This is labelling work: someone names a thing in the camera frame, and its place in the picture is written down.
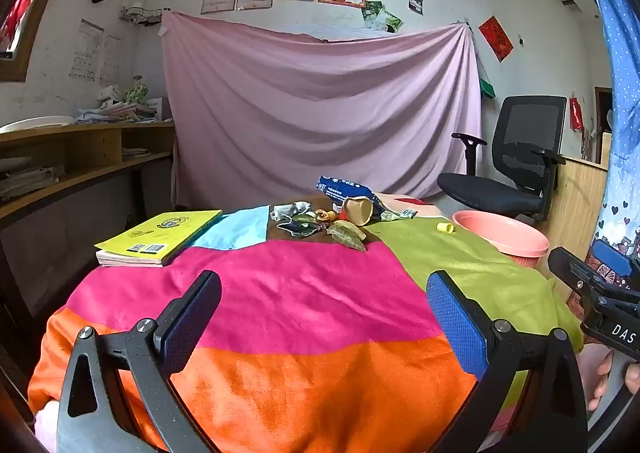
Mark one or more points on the green floral bag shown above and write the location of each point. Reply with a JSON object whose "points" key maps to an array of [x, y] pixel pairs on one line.
{"points": [[135, 90]]}

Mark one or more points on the green photo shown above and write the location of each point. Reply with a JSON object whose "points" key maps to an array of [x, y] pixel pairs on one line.
{"points": [[371, 12], [391, 22]]}

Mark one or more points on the small green wrapper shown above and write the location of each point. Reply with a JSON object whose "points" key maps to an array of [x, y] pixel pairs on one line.
{"points": [[389, 216]]}

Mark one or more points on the thick stack of papers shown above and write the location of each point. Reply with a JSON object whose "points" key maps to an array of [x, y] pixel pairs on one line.
{"points": [[30, 180]]}

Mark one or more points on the dark green wrapper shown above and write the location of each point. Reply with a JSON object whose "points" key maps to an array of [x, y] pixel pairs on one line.
{"points": [[300, 225]]}

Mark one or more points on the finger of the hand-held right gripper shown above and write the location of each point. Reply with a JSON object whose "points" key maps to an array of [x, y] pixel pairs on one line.
{"points": [[612, 257], [567, 265]]}

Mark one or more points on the wooden shelf desk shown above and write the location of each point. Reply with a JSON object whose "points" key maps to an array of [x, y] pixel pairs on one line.
{"points": [[95, 148]]}

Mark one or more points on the thin paper stack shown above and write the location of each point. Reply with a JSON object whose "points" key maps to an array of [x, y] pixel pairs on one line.
{"points": [[135, 151]]}

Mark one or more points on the wall calendar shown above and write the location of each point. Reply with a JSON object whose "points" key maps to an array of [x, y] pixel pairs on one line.
{"points": [[86, 50]]}

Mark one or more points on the small dark photo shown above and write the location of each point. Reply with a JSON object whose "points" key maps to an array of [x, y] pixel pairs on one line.
{"points": [[416, 2]]}

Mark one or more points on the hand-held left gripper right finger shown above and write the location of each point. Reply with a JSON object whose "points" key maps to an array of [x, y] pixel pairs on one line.
{"points": [[457, 328]]}

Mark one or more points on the black office chair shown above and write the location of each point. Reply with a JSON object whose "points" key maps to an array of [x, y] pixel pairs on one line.
{"points": [[530, 133]]}

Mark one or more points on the colourful patchwork tablecloth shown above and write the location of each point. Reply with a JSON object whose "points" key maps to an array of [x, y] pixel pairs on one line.
{"points": [[310, 313]]}

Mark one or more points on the white basin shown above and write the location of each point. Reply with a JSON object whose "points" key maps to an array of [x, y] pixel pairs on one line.
{"points": [[35, 123]]}

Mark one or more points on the yellow book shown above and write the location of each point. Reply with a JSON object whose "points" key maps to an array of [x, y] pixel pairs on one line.
{"points": [[150, 233]]}

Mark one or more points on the red hanging bag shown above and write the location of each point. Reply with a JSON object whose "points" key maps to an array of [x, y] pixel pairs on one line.
{"points": [[576, 113]]}

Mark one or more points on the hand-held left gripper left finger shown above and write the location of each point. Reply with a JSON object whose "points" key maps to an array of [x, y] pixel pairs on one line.
{"points": [[192, 318]]}

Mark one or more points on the brown nut shell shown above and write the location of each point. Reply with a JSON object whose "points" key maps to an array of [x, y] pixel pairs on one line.
{"points": [[357, 210]]}

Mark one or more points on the person's right hand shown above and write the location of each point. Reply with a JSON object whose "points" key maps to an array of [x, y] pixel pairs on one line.
{"points": [[602, 373]]}

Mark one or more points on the red paper decoration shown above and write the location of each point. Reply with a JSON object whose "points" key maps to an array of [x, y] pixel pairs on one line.
{"points": [[496, 38]]}

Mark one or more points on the pink plastic bin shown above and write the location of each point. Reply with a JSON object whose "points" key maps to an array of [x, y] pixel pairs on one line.
{"points": [[500, 233]]}

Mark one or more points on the blue printed packet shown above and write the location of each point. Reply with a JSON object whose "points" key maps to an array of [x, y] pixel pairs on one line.
{"points": [[345, 188]]}

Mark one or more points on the small yellow cap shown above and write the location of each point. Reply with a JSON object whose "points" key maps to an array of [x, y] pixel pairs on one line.
{"points": [[445, 228]]}

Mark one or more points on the pink hanging sheet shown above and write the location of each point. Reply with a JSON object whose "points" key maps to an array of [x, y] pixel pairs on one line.
{"points": [[320, 108]]}

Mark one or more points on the green hanging folder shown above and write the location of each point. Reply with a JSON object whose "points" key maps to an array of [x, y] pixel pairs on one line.
{"points": [[487, 89]]}

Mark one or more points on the pile of loose papers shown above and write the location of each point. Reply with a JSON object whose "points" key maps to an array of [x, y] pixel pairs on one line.
{"points": [[120, 112]]}

